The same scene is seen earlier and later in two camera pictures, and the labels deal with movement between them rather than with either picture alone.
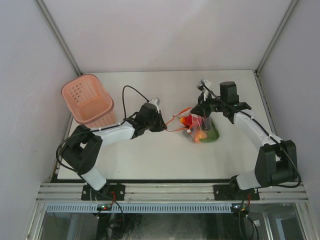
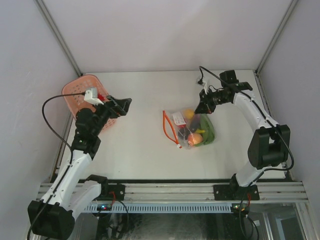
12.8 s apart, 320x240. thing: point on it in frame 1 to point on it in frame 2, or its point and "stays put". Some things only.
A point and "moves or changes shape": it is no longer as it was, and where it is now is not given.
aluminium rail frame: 72,192 stays put
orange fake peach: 199,134 to 194,138
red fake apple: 186,121 to 101,97
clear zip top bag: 200,129 moves or changes shape
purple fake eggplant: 207,123 to 195,123
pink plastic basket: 89,102 stays put
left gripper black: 161,126 to 116,108
